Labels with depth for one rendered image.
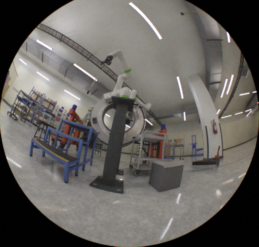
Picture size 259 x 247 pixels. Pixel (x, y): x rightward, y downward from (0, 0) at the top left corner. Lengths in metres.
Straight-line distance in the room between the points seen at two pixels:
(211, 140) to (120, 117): 3.15
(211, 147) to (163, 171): 2.73
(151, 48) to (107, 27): 2.13
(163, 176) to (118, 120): 0.71
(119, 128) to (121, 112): 0.17
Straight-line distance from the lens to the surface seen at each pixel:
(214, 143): 3.38
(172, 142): 10.18
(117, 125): 0.77
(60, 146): 1.76
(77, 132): 2.45
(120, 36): 3.94
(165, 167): 0.79
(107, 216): 0.52
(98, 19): 4.25
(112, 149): 0.74
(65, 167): 0.70
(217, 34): 4.26
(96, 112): 2.02
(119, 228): 0.48
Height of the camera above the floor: 0.40
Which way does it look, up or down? 24 degrees up
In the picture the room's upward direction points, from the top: 9 degrees clockwise
